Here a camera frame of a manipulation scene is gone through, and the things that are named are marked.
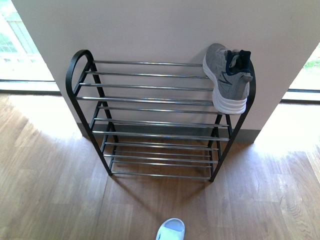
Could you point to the grey knit sneaker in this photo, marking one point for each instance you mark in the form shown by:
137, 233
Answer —
229, 71

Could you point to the light blue slide slipper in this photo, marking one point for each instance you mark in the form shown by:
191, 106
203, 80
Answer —
171, 229

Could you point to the black metal shoe rack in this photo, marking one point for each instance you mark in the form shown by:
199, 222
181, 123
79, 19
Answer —
152, 118

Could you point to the large glass window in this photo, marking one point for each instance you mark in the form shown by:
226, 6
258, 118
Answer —
22, 68

